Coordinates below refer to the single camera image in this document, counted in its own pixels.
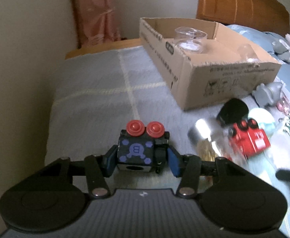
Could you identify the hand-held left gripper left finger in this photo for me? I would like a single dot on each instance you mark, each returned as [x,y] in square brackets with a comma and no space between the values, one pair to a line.
[109,161]

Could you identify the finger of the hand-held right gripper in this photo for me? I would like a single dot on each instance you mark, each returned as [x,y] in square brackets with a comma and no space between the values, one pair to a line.
[289,177]

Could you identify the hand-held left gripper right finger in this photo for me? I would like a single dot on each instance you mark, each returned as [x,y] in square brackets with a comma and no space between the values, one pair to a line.
[173,161]

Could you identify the black cube toy red wheels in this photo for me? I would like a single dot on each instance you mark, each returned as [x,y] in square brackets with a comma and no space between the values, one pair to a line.
[135,151]

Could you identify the clear bottle of gold capsules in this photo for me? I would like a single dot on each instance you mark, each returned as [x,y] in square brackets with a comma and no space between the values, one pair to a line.
[205,138]

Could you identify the white and teal round case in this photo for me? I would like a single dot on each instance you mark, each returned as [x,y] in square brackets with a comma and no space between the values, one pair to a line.
[262,116]

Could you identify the pink transparent trinket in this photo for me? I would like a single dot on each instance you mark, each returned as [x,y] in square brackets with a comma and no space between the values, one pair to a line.
[285,105]

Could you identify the black glossy oval case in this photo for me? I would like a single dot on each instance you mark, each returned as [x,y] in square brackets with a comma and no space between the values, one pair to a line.
[232,110]

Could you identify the grey animal figurine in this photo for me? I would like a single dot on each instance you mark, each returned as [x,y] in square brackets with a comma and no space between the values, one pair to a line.
[268,94]

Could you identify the cardboard box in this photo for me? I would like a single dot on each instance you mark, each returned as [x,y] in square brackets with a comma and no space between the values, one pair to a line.
[209,79]

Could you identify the grey checked bed sheet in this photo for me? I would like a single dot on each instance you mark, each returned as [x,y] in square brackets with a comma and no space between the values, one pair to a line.
[90,99]

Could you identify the clear plastic jar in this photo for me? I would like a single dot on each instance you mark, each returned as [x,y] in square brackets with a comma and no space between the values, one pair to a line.
[190,39]

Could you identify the grey plush toy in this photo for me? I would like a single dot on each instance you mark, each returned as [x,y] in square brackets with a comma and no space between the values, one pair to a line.
[281,49]

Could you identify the blue leaf print quilt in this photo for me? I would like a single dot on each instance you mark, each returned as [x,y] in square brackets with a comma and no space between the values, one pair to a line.
[266,39]

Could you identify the pink curtain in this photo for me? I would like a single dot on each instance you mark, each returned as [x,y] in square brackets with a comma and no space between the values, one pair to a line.
[97,12]

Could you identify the wooden headboard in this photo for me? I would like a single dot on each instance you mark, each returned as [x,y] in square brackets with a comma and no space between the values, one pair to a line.
[239,2]

